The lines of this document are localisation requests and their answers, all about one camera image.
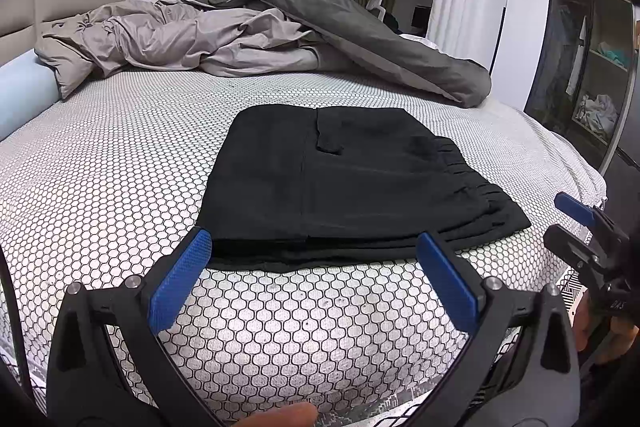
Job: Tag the black monitor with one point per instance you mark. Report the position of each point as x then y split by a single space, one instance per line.
421 16

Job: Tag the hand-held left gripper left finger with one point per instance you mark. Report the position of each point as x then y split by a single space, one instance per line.
180 282

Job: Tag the crumpled white cloth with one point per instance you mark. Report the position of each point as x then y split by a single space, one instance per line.
597 114

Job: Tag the light blue pillow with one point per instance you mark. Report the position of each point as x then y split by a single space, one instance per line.
22 99

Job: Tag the white chair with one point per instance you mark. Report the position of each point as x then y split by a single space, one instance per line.
376 1

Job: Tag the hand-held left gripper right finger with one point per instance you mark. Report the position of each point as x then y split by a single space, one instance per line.
447 282

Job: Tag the white hanging garment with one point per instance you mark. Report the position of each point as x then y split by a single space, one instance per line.
576 57

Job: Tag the dark glass-door wardrobe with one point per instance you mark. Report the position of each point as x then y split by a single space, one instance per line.
555 57

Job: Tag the grey two-tone duvet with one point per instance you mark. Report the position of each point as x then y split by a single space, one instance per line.
175 37

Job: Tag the white bedding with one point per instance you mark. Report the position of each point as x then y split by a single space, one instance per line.
420 43

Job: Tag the teal folded cloth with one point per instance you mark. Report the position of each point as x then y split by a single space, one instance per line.
612 54

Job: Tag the black pants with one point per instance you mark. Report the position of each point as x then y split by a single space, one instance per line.
375 177

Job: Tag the person's right hand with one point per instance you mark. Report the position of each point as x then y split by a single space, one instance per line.
581 327

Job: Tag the person's left hand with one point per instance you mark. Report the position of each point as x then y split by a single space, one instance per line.
285 417

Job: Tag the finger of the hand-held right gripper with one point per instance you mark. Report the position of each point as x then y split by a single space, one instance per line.
575 207
567 242

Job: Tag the bed with honeycomb-patterned sheet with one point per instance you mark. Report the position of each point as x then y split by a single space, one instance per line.
125 157

